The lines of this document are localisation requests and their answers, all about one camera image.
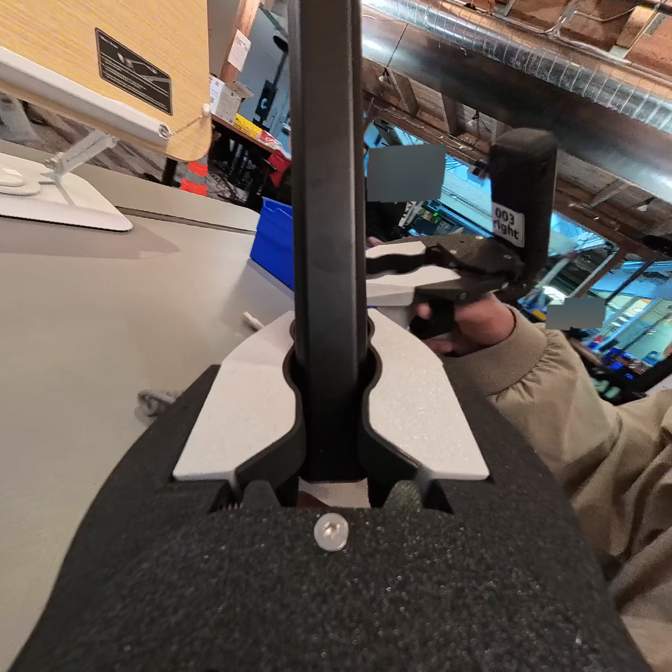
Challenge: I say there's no blue plastic bin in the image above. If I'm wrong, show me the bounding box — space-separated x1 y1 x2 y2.
249 197 295 291

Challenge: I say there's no silver ventilation duct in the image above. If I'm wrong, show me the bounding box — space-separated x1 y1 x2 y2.
362 0 672 200

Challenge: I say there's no grey usb cable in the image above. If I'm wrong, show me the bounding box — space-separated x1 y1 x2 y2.
135 388 179 426

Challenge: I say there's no orange traffic cone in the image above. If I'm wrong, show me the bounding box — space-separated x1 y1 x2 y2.
181 160 209 197

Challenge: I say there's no black usb hub tower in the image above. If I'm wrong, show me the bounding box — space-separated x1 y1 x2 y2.
286 0 368 484

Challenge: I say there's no wooden book stand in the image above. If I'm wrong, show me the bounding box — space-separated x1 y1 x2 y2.
0 0 213 232

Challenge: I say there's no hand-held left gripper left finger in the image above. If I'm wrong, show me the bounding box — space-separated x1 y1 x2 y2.
172 311 306 507

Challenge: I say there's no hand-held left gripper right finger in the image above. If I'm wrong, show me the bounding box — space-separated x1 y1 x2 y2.
361 309 491 507

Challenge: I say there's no person's right hand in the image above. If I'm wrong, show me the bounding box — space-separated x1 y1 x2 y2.
424 291 519 359

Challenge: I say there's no white box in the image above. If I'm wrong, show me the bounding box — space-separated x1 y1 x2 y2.
210 73 253 124

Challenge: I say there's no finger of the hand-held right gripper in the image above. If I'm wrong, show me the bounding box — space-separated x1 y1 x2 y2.
366 267 463 306
366 240 428 275

